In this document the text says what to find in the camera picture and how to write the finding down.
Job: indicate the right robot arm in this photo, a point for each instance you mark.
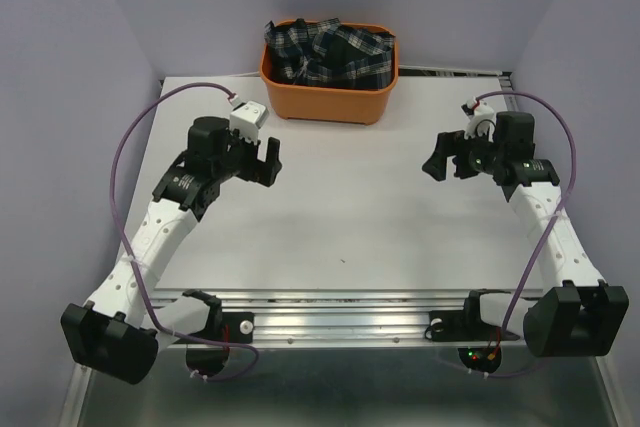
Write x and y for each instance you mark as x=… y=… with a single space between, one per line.
x=578 y=314

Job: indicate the navy plaid pleated skirt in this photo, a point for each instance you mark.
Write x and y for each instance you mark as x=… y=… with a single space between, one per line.
x=330 y=54

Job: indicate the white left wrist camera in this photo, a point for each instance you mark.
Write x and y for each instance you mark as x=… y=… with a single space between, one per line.
x=247 y=119

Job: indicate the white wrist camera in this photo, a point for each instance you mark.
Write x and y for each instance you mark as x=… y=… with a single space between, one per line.
x=247 y=119
x=477 y=114

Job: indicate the orange plastic basket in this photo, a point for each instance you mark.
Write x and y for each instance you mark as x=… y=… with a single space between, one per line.
x=328 y=104

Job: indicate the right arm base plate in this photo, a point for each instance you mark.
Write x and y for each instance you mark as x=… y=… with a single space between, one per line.
x=482 y=352

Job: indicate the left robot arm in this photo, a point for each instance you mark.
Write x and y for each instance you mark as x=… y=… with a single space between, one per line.
x=116 y=331

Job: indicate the aluminium frame rail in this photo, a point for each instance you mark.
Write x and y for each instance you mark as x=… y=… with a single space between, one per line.
x=339 y=358

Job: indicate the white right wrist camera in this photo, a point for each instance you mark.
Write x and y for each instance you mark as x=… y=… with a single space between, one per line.
x=477 y=114

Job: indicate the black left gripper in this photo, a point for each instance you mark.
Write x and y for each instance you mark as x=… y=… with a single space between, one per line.
x=259 y=171

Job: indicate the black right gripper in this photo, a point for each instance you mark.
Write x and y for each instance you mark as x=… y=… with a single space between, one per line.
x=451 y=143

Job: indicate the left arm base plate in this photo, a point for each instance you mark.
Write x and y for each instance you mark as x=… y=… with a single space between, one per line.
x=232 y=327

